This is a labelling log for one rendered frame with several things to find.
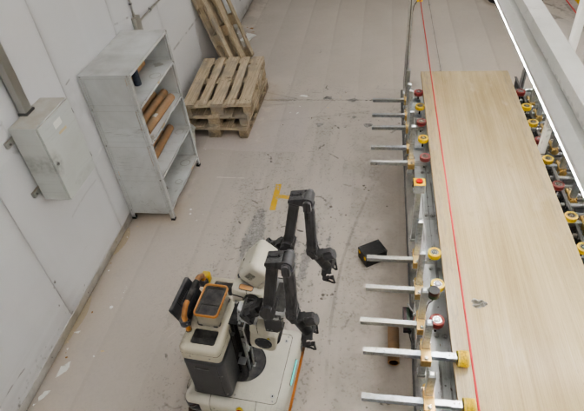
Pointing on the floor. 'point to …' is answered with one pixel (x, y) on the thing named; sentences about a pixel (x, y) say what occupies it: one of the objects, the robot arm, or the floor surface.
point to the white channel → (552, 45)
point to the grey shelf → (154, 56)
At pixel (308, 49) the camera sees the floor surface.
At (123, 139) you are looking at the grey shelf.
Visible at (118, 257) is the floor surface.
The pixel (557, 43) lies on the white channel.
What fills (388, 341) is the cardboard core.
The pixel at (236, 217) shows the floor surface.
